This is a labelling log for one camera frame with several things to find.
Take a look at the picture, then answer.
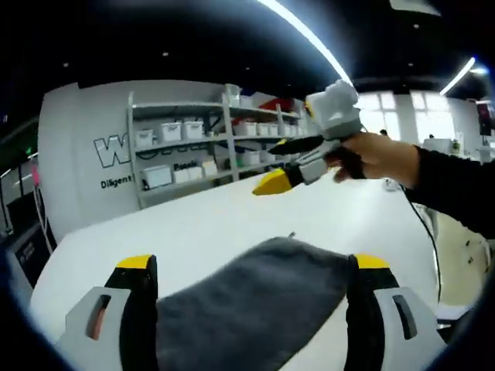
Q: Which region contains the hanging monitor screen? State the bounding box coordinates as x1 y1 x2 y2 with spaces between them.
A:
477 100 495 136

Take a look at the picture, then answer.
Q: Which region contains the grey towel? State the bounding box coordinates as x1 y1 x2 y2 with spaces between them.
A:
154 231 359 371

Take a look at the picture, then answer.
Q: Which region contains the black cable bundle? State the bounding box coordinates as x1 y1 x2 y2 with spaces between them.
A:
145 143 210 158

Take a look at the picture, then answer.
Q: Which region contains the long ceiling light strip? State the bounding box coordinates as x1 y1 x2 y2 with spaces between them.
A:
254 0 353 88

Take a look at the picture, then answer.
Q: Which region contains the ceiling vent panel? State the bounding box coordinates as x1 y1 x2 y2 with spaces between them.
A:
388 0 442 16

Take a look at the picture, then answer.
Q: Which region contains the short ceiling light strip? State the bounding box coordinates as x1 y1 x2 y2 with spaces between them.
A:
439 56 476 96

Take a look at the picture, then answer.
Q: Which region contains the grey metal shelving unit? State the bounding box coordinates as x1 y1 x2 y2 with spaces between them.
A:
127 88 310 209

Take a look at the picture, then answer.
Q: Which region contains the bright window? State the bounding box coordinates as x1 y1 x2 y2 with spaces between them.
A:
355 90 457 142

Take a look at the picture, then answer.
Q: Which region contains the grey machine cabinet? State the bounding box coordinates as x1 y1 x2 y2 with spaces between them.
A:
5 227 51 291

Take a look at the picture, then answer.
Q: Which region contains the person's right hand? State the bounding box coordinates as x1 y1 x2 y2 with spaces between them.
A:
324 131 423 190

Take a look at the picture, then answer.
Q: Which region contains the group of white storage bins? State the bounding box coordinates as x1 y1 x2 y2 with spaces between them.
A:
135 87 306 190

